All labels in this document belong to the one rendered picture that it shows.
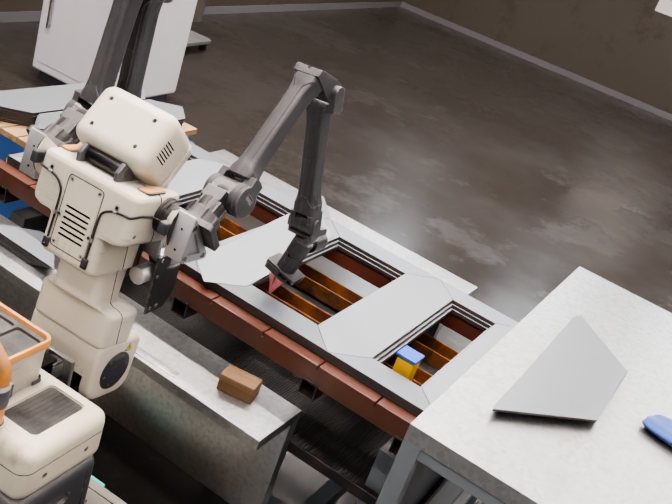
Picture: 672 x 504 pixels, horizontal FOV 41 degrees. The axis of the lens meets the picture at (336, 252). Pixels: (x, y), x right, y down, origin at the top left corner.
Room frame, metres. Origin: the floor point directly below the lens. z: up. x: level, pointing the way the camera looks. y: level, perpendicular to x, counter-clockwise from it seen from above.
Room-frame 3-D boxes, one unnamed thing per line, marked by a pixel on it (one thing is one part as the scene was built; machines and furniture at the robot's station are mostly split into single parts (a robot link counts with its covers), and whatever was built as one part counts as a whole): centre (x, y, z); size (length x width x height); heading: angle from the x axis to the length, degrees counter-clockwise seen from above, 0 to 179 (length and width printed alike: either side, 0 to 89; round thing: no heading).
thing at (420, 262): (3.08, 0.07, 0.74); 1.20 x 0.26 x 0.03; 67
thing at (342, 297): (2.70, 0.12, 0.70); 1.66 x 0.08 x 0.05; 67
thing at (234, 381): (1.95, 0.12, 0.71); 0.10 x 0.06 x 0.05; 79
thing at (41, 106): (3.15, 1.04, 0.82); 0.80 x 0.40 x 0.06; 157
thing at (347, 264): (2.82, 0.07, 0.79); 1.56 x 0.09 x 0.06; 67
